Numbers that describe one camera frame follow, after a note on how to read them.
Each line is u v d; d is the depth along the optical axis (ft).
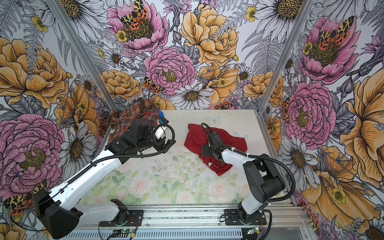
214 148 2.35
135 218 2.41
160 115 3.79
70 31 2.58
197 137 3.26
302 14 2.42
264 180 1.50
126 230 2.34
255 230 2.34
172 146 2.38
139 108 3.56
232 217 2.41
